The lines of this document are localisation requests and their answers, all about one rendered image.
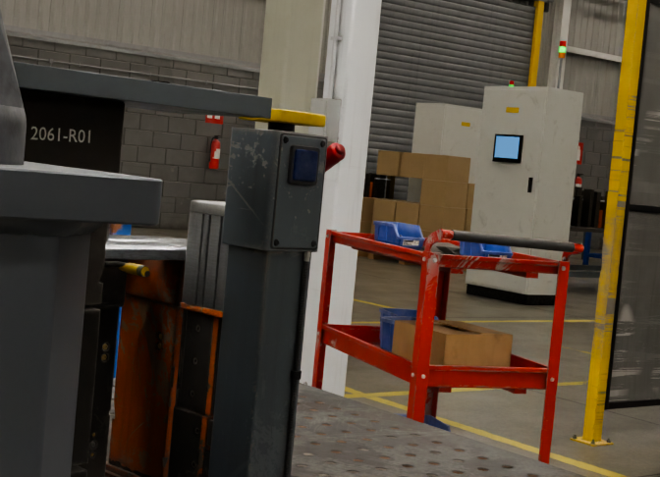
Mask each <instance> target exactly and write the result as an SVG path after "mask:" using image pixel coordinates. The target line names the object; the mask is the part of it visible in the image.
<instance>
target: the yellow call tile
mask: <svg viewBox="0 0 660 477"><path fill-rule="evenodd" d="M239 119H241V120H247V121H255V122H263V123H268V128H267V129H268V130H274V131H284V132H293V133H294V132H295V126H306V127H325V121H326V116H324V115H321V114H314V113H307V112H300V111H293V110H285V109H271V119H261V118H245V117H239Z"/></svg>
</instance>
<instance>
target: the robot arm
mask: <svg viewBox="0 0 660 477"><path fill-rule="evenodd" d="M26 133H27V118H26V113H25V109H24V104H23V100H22V97H21V93H20V88H19V84H18V80H17V76H16V72H15V67H14V63H13V59H12V55H11V51H10V46H9V42H8V38H7V34H6V30H5V26H4V22H3V18H2V14H1V10H0V165H24V158H25V145H26Z"/></svg>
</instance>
